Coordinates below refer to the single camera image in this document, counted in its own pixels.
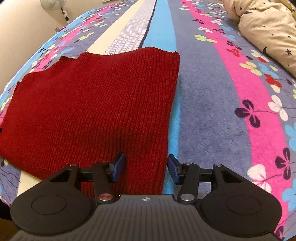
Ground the cream star-print duvet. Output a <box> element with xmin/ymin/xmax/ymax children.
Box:
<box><xmin>222</xmin><ymin>0</ymin><xmax>295</xmax><ymax>76</ymax></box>

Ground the white standing fan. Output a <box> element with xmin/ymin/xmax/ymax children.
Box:
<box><xmin>40</xmin><ymin>0</ymin><xmax>71</xmax><ymax>24</ymax></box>

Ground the red knitted sweater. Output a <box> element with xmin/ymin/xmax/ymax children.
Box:
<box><xmin>1</xmin><ymin>47</ymin><xmax>180</xmax><ymax>195</ymax></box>

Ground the colourful floral fleece blanket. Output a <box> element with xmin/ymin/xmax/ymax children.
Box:
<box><xmin>1</xmin><ymin>1</ymin><xmax>295</xmax><ymax>240</ymax></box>

